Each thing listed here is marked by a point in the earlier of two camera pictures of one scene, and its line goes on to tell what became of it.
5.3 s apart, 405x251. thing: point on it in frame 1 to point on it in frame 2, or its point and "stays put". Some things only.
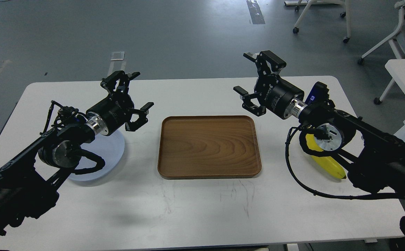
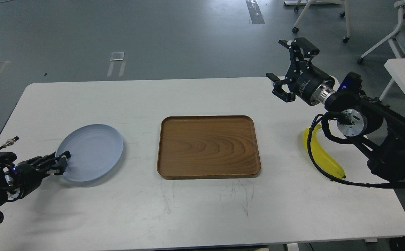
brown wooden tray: x=208 y=146 stays put
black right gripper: x=275 y=93 to x=311 y=84
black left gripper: x=107 y=118 to x=27 y=177
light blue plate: x=111 y=147 stays put
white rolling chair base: x=347 y=13 stays put
